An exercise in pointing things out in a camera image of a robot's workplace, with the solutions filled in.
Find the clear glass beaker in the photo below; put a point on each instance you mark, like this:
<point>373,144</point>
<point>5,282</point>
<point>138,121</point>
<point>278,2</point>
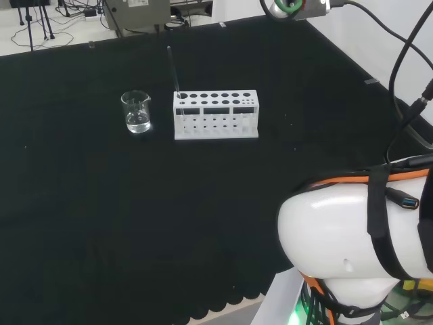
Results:
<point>137,115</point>

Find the black table cloth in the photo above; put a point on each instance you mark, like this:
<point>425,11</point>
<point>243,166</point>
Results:
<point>101,203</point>

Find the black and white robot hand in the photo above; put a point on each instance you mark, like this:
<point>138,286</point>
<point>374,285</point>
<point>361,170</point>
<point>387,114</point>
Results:
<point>279,11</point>

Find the grey equipment case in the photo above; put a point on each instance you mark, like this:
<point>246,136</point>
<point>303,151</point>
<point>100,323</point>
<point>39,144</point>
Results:
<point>138,13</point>

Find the clear glass rod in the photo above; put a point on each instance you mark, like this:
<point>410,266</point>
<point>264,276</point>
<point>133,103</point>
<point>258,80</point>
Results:
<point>174,72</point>

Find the black tripod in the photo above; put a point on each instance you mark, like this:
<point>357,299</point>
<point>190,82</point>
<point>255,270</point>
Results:
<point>29,23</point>

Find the black power adapter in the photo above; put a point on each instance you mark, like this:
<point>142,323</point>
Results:
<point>90,13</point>

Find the yellow stop button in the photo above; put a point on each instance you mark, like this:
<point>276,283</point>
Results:
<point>412,287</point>

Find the white test tube rack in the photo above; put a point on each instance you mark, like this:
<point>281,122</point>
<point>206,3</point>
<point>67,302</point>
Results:
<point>216,116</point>

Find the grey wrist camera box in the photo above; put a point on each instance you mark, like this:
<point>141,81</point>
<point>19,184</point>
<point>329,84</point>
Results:
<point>313,8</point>

